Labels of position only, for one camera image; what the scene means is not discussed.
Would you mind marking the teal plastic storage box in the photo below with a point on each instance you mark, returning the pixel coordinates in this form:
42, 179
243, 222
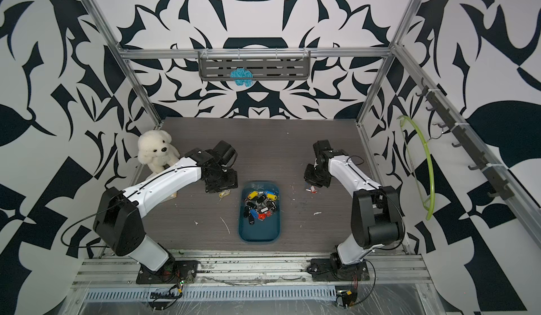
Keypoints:
266, 231

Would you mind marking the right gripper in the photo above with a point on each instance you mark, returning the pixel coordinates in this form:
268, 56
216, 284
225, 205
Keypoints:
308, 175

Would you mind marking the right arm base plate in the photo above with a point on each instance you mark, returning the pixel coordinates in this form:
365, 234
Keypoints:
328, 270

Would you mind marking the red tag key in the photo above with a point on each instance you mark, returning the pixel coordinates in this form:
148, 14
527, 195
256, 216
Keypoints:
312, 190

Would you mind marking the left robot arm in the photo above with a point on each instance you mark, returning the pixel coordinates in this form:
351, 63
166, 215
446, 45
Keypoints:
119, 218

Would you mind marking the teal scrunchie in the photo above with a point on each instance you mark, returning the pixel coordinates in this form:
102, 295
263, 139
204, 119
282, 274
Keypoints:
242, 77

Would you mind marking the grey wall shelf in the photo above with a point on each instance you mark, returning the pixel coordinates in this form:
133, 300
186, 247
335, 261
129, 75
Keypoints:
272, 65

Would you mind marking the black hook rail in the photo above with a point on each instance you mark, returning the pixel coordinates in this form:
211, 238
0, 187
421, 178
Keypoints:
468, 140

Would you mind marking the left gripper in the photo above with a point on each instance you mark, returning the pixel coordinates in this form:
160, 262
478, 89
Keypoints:
233, 184

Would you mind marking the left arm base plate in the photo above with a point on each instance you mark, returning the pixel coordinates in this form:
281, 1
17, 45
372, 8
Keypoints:
172, 272

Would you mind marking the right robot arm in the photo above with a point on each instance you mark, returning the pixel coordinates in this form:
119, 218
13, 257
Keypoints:
376, 220

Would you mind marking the white teddy bear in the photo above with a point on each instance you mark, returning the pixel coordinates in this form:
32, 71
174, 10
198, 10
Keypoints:
156, 151

